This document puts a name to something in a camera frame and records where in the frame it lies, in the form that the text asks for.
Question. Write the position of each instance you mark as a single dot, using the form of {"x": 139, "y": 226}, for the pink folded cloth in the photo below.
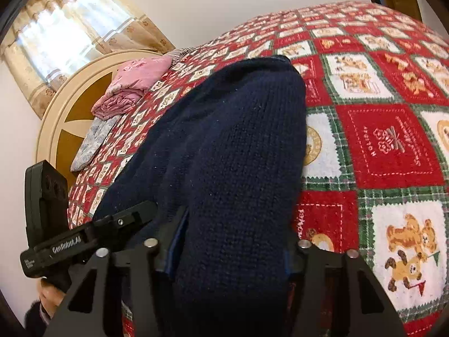
{"x": 133, "y": 84}

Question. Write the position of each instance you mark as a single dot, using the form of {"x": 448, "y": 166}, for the red checkered printed blanket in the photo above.
{"x": 386, "y": 140}

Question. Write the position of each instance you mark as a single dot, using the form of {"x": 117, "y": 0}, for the cream and brown headboard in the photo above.
{"x": 63, "y": 112}

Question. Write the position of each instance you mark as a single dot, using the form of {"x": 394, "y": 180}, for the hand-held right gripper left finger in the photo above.
{"x": 177, "y": 242}

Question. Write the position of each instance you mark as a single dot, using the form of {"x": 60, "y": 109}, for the person's left forearm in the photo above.
{"x": 33, "y": 323}

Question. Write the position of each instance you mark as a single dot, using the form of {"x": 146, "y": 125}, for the person's left hand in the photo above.
{"x": 49, "y": 296}

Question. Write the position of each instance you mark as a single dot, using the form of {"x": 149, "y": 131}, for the striped cloth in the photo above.
{"x": 179, "y": 52}

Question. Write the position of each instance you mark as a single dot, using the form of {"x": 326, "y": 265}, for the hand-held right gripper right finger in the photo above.
{"x": 287, "y": 263}

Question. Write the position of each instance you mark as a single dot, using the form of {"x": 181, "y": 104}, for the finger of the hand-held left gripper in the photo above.
{"x": 121, "y": 223}

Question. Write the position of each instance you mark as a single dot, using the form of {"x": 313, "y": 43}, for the beige patterned curtain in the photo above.
{"x": 45, "y": 24}

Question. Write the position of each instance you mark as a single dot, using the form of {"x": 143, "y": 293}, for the grey patterned pillow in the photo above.
{"x": 93, "y": 140}

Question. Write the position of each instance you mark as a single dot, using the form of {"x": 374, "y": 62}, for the navy knitted sweater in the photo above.
{"x": 228, "y": 165}

